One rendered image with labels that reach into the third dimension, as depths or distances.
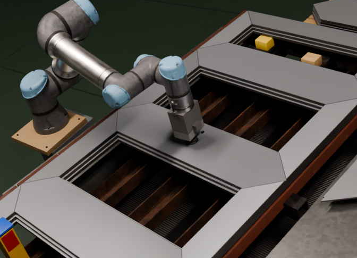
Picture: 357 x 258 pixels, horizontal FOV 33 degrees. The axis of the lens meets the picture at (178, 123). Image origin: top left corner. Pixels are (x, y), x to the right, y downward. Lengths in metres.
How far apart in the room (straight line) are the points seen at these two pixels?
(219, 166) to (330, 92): 0.48
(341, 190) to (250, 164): 0.27
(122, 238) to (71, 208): 0.23
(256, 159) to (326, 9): 0.92
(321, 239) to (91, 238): 0.64
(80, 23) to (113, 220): 0.70
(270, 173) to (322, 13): 0.93
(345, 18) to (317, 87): 0.46
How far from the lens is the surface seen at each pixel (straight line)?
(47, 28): 2.01
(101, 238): 1.73
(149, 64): 1.83
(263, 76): 2.17
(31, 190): 1.99
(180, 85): 1.78
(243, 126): 2.22
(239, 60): 2.28
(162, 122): 2.06
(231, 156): 1.85
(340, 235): 1.72
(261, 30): 2.48
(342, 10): 2.51
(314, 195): 2.11
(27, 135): 2.51
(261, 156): 1.83
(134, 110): 2.16
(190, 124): 1.86
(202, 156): 1.87
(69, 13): 2.05
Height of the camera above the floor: 2.05
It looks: 36 degrees down
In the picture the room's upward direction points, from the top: 16 degrees counter-clockwise
